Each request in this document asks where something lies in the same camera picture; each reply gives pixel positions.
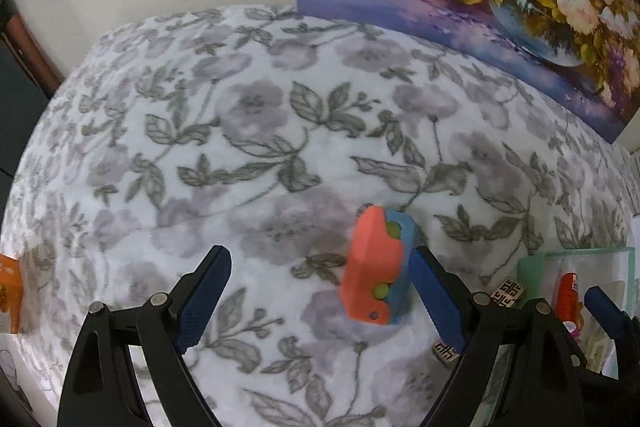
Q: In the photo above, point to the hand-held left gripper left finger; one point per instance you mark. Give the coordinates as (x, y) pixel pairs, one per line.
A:
(202, 302)

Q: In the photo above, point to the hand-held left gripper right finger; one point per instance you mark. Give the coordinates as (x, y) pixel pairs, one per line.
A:
(440, 302)

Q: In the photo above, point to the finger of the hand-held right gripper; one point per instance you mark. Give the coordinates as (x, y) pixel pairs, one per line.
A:
(607, 317)

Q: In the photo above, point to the cream toy truck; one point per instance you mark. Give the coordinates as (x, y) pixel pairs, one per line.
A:
(597, 349)

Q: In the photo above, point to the red glue stick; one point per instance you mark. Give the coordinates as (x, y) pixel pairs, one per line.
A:
(570, 297)

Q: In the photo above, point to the orange and blue plastic toy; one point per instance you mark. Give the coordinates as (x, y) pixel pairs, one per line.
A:
(372, 257)

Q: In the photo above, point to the grey floral blanket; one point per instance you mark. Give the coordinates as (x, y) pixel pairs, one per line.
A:
(250, 157)

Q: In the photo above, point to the orange cardboard box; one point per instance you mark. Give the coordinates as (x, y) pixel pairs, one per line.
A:
(10, 292)

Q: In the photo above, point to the dark wardrobe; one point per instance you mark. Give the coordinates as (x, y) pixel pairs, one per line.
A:
(20, 107)

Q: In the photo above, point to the flower painting canvas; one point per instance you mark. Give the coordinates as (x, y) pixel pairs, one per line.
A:
(450, 7)

